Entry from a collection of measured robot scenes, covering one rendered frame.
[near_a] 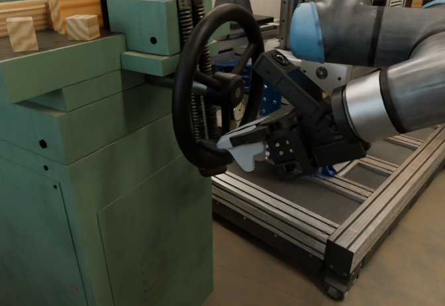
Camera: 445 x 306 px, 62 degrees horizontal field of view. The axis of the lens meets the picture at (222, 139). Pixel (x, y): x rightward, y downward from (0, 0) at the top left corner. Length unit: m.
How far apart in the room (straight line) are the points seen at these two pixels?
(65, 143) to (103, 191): 0.14
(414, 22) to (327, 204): 1.01
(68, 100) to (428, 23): 0.51
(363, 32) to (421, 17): 0.06
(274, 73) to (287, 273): 1.06
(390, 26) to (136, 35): 0.41
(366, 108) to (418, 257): 1.26
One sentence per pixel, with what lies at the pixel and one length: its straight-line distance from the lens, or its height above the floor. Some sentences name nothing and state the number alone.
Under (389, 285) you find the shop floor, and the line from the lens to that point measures 1.50.
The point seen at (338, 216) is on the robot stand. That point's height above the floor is 0.21.
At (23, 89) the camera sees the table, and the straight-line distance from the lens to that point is 0.59.
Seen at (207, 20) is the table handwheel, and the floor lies 0.94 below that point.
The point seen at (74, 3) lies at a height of 0.95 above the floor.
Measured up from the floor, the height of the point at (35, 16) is 0.93.
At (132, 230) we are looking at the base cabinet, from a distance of 0.85.
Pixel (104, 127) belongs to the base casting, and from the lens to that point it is 0.70.
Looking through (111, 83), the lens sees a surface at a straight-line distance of 0.69.
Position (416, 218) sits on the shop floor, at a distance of 1.85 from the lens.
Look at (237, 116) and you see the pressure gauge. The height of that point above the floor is 0.65.
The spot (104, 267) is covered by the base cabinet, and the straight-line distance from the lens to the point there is 0.83.
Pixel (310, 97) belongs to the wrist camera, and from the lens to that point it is 0.46.
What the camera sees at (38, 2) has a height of 0.95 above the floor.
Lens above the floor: 1.02
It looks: 26 degrees down
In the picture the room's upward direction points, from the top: straight up
